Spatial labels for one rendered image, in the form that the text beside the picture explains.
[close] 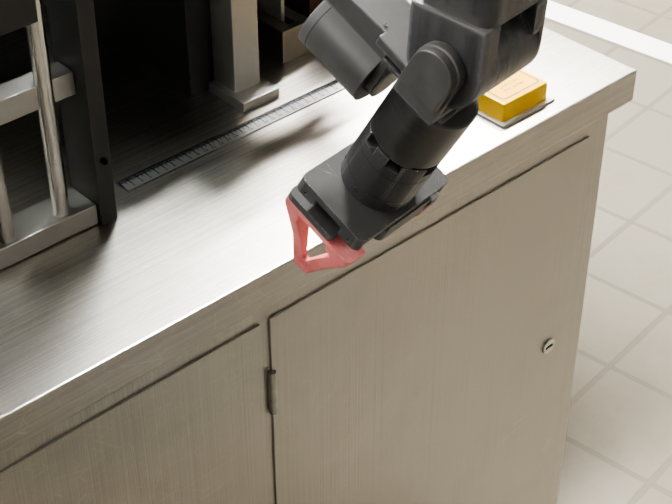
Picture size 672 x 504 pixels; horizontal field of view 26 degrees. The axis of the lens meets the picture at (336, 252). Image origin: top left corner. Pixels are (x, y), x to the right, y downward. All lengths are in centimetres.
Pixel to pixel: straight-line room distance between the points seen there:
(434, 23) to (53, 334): 52
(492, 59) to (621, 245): 202
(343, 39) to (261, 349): 52
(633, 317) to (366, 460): 116
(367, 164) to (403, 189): 3
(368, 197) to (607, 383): 160
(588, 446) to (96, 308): 132
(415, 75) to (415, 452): 88
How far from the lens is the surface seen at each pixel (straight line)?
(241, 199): 142
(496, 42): 89
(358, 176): 101
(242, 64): 155
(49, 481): 133
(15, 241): 135
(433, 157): 98
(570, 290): 183
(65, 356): 125
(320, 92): 158
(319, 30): 98
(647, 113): 333
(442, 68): 89
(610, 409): 254
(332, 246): 103
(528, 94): 155
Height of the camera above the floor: 171
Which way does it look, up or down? 37 degrees down
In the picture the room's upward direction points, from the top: straight up
